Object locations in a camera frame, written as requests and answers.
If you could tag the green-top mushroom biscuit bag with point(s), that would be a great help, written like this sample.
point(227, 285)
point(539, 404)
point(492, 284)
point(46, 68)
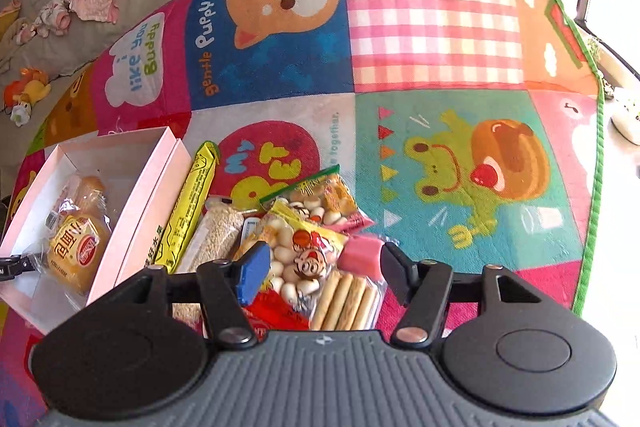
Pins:
point(320, 199)

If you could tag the red snack packet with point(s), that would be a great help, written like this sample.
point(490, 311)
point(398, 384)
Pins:
point(272, 309)

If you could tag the long yellow snack packet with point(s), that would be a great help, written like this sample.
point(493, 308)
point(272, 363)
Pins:
point(187, 202)

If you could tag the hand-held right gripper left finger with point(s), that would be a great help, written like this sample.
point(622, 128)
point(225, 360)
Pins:
point(252, 274)

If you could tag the pink box lid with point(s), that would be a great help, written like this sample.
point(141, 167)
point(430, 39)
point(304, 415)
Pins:
point(160, 212)

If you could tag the small white green toy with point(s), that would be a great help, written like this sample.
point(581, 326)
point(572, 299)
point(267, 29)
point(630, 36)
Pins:
point(21, 114)

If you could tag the clear sesame bar packet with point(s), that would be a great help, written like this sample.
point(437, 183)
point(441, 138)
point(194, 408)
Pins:
point(215, 229)

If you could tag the colourful cartoon printed blanket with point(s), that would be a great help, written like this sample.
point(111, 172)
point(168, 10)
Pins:
point(425, 17)

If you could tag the orange plush toy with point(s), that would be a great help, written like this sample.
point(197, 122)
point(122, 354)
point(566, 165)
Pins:
point(27, 87)

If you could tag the pink candy packet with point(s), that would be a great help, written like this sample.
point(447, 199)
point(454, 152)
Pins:
point(362, 257)

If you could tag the pink cloth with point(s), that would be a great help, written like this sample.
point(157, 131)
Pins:
point(9, 8)

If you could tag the yellow cartoon snack packet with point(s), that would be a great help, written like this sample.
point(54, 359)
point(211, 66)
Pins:
point(300, 242)

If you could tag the clear biscuit stick packet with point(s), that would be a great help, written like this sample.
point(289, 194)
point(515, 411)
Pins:
point(345, 302)

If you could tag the yellow bread packet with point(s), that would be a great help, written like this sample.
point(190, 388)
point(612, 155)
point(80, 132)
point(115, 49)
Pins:
point(75, 252)

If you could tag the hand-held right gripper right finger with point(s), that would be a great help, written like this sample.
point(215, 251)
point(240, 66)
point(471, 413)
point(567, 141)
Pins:
point(397, 272)

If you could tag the patterned white baby garment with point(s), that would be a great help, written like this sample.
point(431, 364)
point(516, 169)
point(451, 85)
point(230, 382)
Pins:
point(47, 14)

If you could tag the pink cardboard box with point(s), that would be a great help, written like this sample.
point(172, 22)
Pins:
point(115, 157)

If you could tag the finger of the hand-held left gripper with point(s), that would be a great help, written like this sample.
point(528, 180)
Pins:
point(20, 264)

